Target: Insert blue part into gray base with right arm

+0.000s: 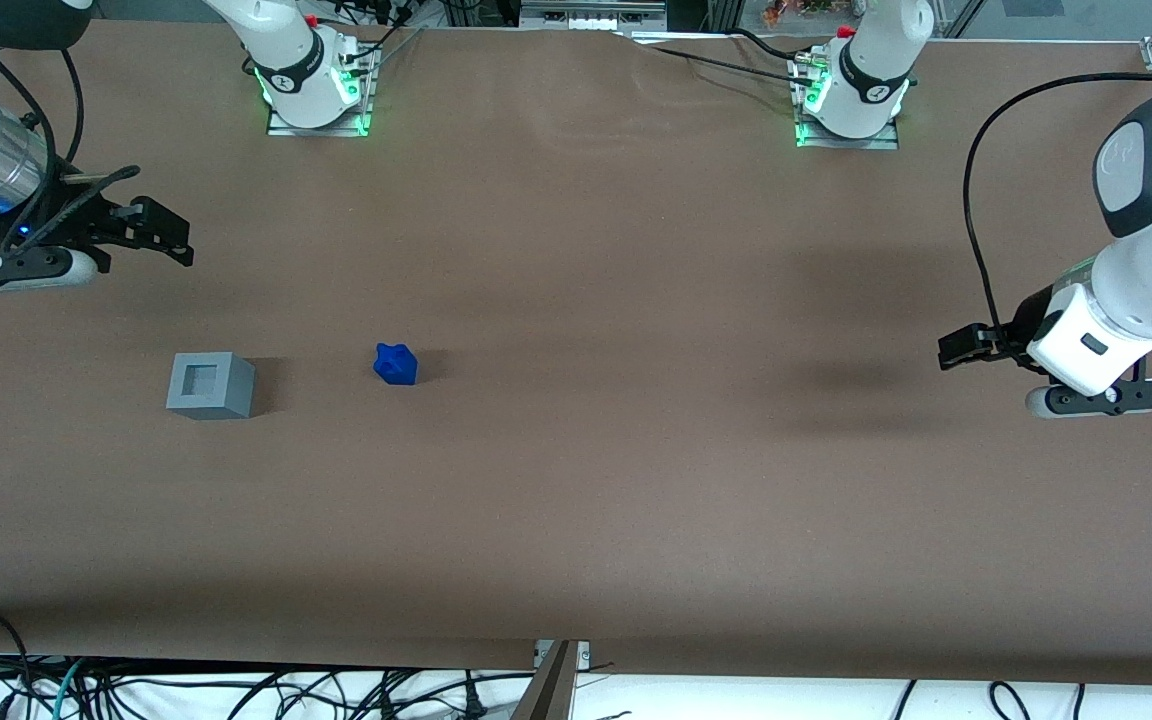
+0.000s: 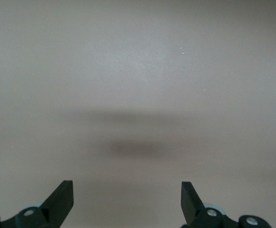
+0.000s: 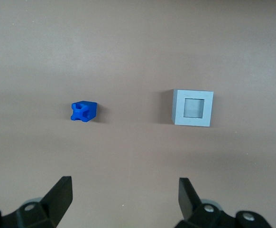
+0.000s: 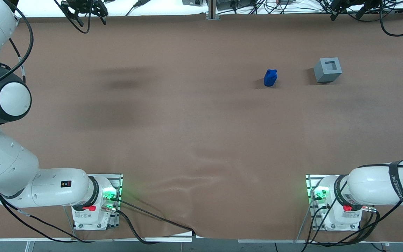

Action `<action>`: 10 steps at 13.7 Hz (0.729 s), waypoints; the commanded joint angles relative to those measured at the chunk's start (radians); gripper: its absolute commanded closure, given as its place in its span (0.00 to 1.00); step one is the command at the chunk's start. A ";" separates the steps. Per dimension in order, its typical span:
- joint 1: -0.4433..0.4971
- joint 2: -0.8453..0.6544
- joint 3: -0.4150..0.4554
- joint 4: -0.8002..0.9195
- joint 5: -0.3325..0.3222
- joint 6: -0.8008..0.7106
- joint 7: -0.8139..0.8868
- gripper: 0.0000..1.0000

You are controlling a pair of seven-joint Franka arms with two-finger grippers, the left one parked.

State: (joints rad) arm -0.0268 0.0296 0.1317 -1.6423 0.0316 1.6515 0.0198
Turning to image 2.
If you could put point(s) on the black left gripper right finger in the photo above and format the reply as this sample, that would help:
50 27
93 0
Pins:
192 206

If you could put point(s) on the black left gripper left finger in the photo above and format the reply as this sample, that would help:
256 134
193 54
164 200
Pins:
57 206

